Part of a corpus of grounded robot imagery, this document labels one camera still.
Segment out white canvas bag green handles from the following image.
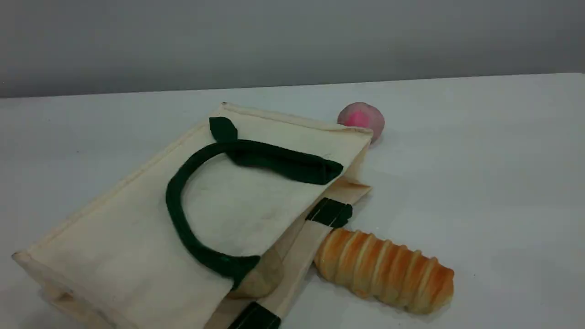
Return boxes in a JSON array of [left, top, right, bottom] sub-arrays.
[[11, 102, 374, 329]]

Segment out pink peach bun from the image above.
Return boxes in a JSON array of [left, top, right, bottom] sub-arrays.
[[337, 102, 385, 143]]

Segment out long striped bread roll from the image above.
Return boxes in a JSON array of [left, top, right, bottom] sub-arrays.
[[313, 228, 455, 316]]

